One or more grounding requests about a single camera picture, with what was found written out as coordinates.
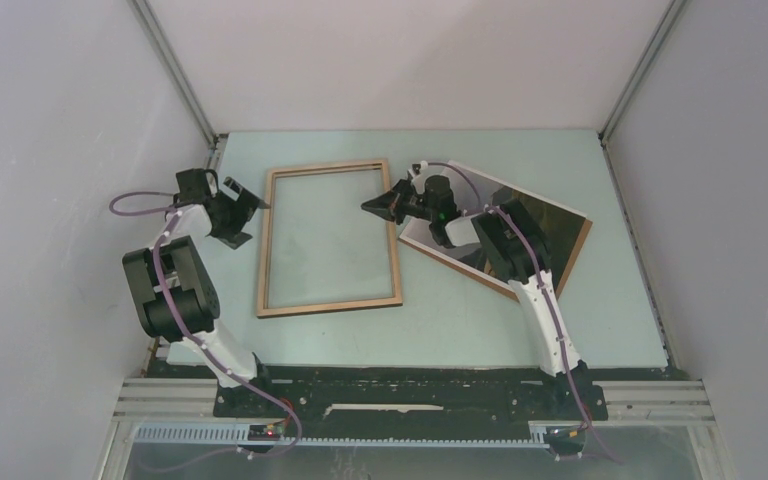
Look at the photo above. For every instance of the corner aluminium post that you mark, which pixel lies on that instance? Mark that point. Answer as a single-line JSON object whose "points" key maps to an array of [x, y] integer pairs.
{"points": [[660, 36], [164, 51]]}

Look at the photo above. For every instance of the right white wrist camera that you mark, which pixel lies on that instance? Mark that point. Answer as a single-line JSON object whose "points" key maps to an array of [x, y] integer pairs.
{"points": [[417, 172]]}

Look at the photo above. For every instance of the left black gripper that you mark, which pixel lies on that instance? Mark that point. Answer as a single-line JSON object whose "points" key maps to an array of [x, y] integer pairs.
{"points": [[244, 207]]}

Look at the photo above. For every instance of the brown backing board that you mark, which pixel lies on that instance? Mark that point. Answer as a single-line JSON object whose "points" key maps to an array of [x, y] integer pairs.
{"points": [[576, 252]]}

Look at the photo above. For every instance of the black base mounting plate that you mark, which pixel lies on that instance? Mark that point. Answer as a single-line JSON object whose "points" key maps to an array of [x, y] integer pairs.
{"points": [[412, 404]]}

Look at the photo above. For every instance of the wooden picture frame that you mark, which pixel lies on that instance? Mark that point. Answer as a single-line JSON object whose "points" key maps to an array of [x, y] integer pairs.
{"points": [[262, 310]]}

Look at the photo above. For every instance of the left corner aluminium post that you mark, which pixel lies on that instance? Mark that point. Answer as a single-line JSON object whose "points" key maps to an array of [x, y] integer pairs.
{"points": [[164, 51]]}

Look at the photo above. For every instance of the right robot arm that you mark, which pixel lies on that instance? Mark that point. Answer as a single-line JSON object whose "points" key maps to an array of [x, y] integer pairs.
{"points": [[517, 250]]}

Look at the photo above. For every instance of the clear acrylic sheet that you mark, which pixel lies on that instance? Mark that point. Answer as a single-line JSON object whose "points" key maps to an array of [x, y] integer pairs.
{"points": [[323, 247]]}

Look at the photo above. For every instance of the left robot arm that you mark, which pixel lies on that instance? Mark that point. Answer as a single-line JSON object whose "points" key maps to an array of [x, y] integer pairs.
{"points": [[174, 296]]}

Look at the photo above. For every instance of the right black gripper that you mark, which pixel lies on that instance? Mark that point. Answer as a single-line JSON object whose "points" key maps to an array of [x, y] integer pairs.
{"points": [[390, 205]]}

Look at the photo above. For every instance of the right corner aluminium post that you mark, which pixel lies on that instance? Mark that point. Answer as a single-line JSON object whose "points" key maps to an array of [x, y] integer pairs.
{"points": [[660, 36]]}

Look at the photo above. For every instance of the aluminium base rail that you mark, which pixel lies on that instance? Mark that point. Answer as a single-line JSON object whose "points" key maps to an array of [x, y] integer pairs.
{"points": [[181, 409]]}

